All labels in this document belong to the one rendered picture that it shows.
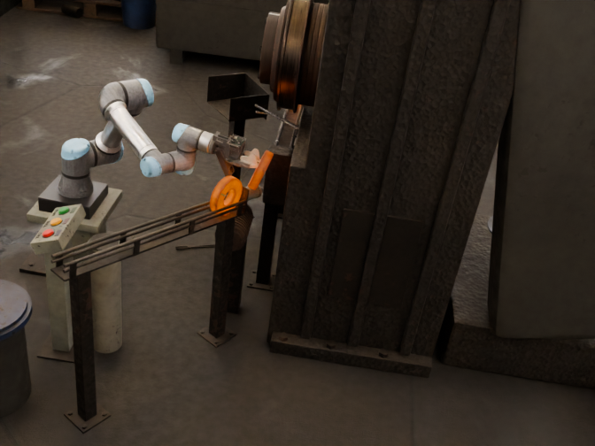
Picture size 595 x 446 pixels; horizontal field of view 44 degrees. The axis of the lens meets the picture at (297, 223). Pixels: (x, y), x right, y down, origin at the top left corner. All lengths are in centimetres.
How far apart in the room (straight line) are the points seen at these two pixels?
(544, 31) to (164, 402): 188
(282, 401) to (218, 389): 25
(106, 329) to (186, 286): 56
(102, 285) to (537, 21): 178
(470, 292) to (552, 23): 131
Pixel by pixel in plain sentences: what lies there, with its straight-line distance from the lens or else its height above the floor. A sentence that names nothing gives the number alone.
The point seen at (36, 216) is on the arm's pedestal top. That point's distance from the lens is 339.
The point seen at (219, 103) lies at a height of 59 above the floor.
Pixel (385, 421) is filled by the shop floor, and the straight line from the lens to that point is 298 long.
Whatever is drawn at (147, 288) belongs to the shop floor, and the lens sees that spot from 342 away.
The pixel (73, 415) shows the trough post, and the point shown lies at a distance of 290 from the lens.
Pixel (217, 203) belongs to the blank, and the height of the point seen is 71.
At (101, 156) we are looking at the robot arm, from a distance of 335.
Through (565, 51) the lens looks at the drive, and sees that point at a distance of 252.
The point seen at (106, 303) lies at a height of 27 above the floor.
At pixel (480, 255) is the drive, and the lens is 355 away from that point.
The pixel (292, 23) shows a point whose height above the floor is 128.
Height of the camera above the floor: 218
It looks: 34 degrees down
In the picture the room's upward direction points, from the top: 8 degrees clockwise
